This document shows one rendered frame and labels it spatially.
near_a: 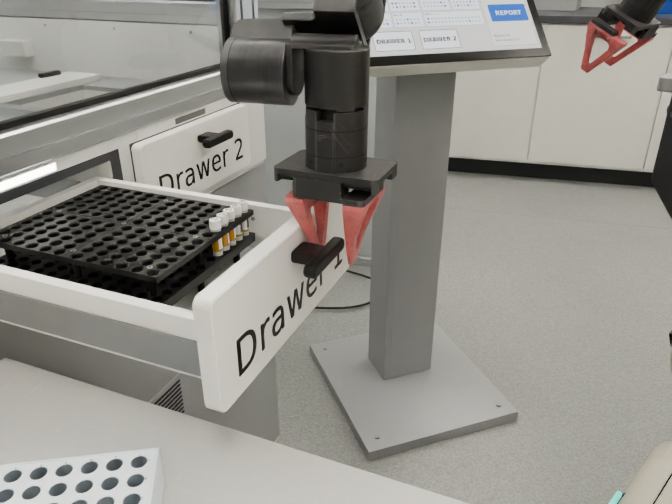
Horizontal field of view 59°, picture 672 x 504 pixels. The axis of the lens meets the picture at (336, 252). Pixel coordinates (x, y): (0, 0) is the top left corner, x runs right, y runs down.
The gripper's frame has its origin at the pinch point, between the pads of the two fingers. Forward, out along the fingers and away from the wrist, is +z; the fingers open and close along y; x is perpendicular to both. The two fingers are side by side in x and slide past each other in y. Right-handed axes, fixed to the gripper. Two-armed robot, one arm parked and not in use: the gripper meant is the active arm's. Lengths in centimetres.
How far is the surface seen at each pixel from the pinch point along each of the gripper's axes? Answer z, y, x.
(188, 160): 1.5, 34.7, -24.4
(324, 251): -1.6, -0.2, 3.4
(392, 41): -12, 19, -77
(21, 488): 10.1, 14.3, 28.1
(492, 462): 89, -15, -71
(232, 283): -3.0, 3.0, 14.3
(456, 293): 88, 12, -153
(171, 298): 2.7, 12.7, 10.2
